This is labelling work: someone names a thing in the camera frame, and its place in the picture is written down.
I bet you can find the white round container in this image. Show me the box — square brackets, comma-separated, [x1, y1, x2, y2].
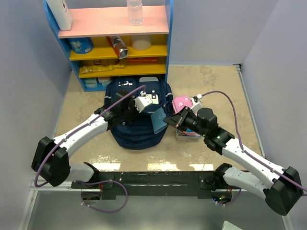
[130, 35, 152, 51]

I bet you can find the yellow snack packet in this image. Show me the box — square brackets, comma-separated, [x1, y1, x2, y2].
[80, 64, 125, 74]

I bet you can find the teal blue notebook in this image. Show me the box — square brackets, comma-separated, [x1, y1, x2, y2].
[151, 108, 167, 134]

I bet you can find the white paper corner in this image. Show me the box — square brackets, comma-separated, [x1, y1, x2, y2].
[222, 220, 242, 230]

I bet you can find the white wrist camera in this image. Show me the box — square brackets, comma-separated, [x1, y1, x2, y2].
[190, 94, 202, 113]
[134, 95, 153, 113]

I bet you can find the blue wooden shelf unit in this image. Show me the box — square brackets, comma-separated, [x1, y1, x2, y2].
[43, 0, 173, 92]

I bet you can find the orange snack bag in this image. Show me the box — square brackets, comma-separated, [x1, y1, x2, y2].
[106, 36, 129, 59]

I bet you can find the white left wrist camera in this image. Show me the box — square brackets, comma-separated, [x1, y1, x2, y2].
[134, 95, 153, 113]

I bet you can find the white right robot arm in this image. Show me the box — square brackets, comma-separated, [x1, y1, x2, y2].
[164, 107, 303, 216]

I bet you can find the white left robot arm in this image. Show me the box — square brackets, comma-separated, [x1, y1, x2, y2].
[31, 87, 152, 188]

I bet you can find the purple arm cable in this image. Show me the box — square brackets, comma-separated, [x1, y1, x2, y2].
[34, 85, 147, 212]
[198, 90, 307, 206]

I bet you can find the colourful children's book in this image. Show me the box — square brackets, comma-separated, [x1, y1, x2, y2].
[176, 129, 201, 139]

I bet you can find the navy blue student backpack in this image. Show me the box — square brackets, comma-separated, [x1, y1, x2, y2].
[104, 77, 174, 150]

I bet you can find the clear plastic water bottle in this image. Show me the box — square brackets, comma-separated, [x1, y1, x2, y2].
[126, 0, 143, 26]

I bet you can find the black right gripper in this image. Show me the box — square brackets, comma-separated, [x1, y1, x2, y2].
[164, 106, 208, 137]

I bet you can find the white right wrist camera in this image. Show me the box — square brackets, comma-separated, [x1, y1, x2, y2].
[190, 94, 202, 113]

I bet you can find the blue round tin can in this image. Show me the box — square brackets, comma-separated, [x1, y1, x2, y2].
[68, 37, 94, 54]

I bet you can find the pink cartoon pencil case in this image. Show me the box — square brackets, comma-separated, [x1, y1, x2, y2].
[171, 95, 200, 135]

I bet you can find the orange flat box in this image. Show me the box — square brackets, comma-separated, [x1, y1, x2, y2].
[127, 57, 159, 63]

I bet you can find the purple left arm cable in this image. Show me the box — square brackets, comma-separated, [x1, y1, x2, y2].
[34, 85, 147, 212]

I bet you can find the white rectangular box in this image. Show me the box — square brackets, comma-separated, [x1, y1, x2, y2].
[47, 0, 73, 31]

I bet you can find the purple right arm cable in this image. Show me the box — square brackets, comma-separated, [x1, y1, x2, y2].
[198, 90, 307, 206]

